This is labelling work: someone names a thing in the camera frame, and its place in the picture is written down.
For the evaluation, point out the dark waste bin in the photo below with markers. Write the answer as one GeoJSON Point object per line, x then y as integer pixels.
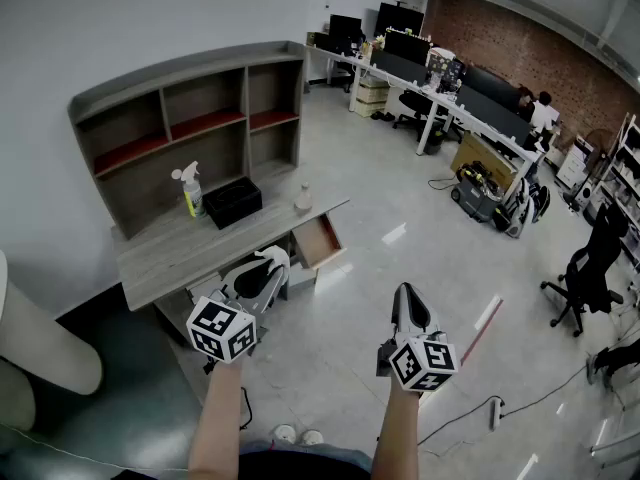
{"type": "Point", "coordinates": [434, 142]}

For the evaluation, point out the black high-back office chair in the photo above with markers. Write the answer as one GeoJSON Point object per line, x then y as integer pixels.
{"type": "Point", "coordinates": [597, 268]}

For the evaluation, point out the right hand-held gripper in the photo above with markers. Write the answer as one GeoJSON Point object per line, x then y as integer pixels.
{"type": "Point", "coordinates": [422, 363]}

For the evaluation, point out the wooden desk drawer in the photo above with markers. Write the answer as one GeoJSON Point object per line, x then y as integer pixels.
{"type": "Point", "coordinates": [315, 240]}

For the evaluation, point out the pink round bottle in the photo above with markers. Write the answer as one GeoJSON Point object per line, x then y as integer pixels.
{"type": "Point", "coordinates": [303, 200]}

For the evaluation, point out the black tissue box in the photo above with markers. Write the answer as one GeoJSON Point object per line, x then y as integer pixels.
{"type": "Point", "coordinates": [232, 202]}

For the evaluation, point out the person's left forearm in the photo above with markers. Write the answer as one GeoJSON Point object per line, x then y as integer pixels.
{"type": "Point", "coordinates": [217, 418]}

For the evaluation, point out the dark desk divider panel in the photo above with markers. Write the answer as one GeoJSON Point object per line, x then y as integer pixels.
{"type": "Point", "coordinates": [495, 100]}
{"type": "Point", "coordinates": [400, 65]}

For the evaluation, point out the black wheeled equipment case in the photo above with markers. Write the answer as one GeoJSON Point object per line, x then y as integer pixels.
{"type": "Point", "coordinates": [475, 193]}

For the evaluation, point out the colourful printed box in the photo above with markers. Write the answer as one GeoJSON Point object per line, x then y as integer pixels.
{"type": "Point", "coordinates": [445, 70]}

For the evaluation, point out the person's right forearm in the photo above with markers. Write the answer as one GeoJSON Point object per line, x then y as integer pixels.
{"type": "Point", "coordinates": [397, 433]}

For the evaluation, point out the white yellow spray bottle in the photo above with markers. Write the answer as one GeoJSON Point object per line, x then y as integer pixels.
{"type": "Point", "coordinates": [192, 195]}

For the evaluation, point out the white rounded furniture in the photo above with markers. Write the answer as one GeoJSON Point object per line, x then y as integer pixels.
{"type": "Point", "coordinates": [45, 348]}

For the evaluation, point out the stack of beige crates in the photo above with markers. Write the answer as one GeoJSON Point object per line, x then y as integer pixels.
{"type": "Point", "coordinates": [372, 97]}

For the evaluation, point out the white drawer cabinet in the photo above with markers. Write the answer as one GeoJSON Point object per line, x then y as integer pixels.
{"type": "Point", "coordinates": [572, 163]}

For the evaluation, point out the brown cardboard box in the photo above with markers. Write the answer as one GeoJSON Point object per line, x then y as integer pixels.
{"type": "Point", "coordinates": [482, 160]}

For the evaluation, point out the white black robot shells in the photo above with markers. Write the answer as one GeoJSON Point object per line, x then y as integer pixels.
{"type": "Point", "coordinates": [522, 208]}

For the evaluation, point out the person's white shoe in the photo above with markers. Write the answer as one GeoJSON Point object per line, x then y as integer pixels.
{"type": "Point", "coordinates": [312, 437]}
{"type": "Point", "coordinates": [284, 433]}

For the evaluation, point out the small white round disc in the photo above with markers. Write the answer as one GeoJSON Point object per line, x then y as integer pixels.
{"type": "Point", "coordinates": [176, 174]}

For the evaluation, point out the white metal shelving rack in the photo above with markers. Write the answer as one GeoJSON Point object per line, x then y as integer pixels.
{"type": "Point", "coordinates": [622, 188]}

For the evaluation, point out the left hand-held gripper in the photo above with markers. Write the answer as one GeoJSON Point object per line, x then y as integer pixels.
{"type": "Point", "coordinates": [220, 330]}

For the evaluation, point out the white power strip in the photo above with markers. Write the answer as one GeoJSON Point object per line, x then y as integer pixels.
{"type": "Point", "coordinates": [496, 413]}

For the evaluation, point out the black computer monitor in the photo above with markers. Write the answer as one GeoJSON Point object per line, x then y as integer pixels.
{"type": "Point", "coordinates": [399, 18]}
{"type": "Point", "coordinates": [345, 28]}
{"type": "Point", "coordinates": [407, 47]}

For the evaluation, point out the long white office desk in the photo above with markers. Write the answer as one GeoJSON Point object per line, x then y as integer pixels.
{"type": "Point", "coordinates": [450, 108]}

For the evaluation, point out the person's white left shoe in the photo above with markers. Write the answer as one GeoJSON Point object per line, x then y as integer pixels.
{"type": "Point", "coordinates": [284, 433]}

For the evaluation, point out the person's white right shoe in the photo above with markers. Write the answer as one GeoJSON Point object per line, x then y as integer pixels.
{"type": "Point", "coordinates": [312, 437]}

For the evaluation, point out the grey wooden shelf unit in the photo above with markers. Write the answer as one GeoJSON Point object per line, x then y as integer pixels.
{"type": "Point", "coordinates": [200, 133]}

